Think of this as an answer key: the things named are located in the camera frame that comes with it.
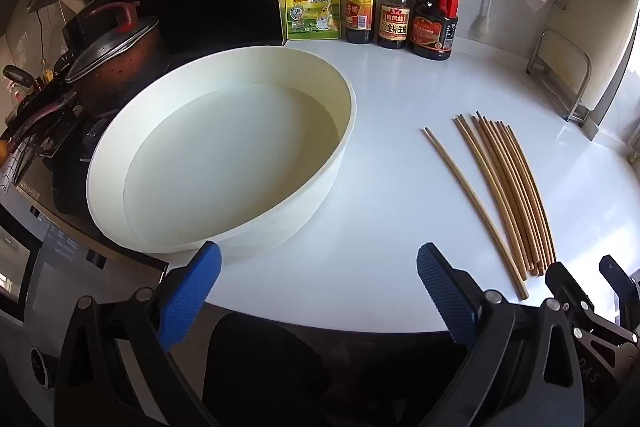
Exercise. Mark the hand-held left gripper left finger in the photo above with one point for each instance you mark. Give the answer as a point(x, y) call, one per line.
point(192, 287)

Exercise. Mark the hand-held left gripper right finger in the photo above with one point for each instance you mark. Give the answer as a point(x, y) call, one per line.
point(447, 292)

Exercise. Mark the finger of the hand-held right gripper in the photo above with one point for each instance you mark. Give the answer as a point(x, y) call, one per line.
point(575, 297)
point(625, 292)

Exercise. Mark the single wooden chopstick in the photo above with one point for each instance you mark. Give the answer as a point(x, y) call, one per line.
point(521, 291)

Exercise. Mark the bundle of wooden chopsticks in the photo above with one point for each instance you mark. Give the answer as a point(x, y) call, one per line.
point(520, 217)

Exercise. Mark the white round plastic basin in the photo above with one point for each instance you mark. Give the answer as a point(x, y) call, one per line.
point(225, 157)

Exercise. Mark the silver oven front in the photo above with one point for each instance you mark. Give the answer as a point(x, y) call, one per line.
point(65, 267)

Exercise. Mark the black gas stove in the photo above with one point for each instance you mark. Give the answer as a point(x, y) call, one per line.
point(75, 177)

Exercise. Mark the metal cutting board rack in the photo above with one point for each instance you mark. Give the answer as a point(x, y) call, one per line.
point(580, 102)

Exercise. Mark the dark brown cooking pot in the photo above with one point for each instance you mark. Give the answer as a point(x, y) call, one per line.
point(130, 77)

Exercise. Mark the pot with glass lid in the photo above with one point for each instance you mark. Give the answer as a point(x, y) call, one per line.
point(115, 47)

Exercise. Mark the white cutting board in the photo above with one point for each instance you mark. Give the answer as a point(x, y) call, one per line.
point(605, 37)

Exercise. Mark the yellow seasoning pouch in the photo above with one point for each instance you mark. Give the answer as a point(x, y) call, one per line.
point(310, 12)

